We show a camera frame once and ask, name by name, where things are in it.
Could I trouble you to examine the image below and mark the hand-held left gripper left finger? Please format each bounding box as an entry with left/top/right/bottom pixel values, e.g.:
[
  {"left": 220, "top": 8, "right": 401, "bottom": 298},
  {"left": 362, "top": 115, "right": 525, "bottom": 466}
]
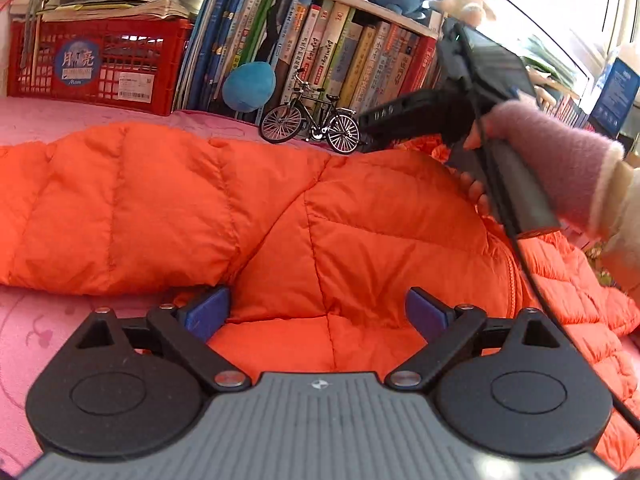
[{"left": 75, "top": 285, "right": 251, "bottom": 392}]

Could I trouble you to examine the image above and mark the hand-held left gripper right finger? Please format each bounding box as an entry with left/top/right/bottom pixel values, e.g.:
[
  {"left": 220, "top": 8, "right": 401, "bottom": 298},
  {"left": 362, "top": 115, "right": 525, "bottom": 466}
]
[{"left": 386, "top": 286, "right": 563, "bottom": 391}]

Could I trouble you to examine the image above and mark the orange puffer jacket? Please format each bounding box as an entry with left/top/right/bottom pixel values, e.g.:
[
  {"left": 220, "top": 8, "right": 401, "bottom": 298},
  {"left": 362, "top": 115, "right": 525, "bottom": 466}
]
[{"left": 0, "top": 122, "right": 640, "bottom": 473}]

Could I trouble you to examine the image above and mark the person's right forearm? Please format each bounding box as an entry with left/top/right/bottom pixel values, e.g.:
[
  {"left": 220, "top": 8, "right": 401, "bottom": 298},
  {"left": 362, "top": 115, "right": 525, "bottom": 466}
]
[{"left": 480, "top": 99, "right": 640, "bottom": 291}]

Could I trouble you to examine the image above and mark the person's right hand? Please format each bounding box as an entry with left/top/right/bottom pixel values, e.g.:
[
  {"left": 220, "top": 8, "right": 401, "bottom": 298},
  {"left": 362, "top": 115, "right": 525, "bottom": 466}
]
[{"left": 452, "top": 120, "right": 496, "bottom": 221}]

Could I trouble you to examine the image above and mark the row of slim textbooks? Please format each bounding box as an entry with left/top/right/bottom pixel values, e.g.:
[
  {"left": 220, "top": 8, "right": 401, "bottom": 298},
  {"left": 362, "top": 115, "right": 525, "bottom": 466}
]
[{"left": 537, "top": 87, "right": 596, "bottom": 131}]

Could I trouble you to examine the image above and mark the miniature bicycle model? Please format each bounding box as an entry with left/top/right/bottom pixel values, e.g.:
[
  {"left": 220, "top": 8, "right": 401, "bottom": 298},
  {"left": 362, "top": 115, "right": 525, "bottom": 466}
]
[{"left": 259, "top": 67, "right": 362, "bottom": 155}]

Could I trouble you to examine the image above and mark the row of thick storybooks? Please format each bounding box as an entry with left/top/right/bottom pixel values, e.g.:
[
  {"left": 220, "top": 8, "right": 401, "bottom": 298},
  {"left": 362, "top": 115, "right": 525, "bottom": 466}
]
[{"left": 175, "top": 0, "right": 446, "bottom": 121}]

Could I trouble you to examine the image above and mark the blue printed board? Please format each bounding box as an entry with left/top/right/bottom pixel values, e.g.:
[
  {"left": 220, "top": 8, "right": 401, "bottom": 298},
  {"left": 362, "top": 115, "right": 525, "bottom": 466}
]
[{"left": 590, "top": 57, "right": 640, "bottom": 133}]

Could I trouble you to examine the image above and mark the blue plush ball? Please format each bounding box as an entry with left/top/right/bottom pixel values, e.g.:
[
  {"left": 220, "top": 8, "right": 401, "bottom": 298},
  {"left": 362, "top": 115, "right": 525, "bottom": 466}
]
[{"left": 222, "top": 61, "right": 277, "bottom": 113}]

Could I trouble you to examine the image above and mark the red plastic crate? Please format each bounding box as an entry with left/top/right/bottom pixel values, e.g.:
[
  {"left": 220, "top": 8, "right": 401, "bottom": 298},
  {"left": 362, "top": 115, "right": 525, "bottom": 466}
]
[{"left": 7, "top": 17, "right": 193, "bottom": 117}]

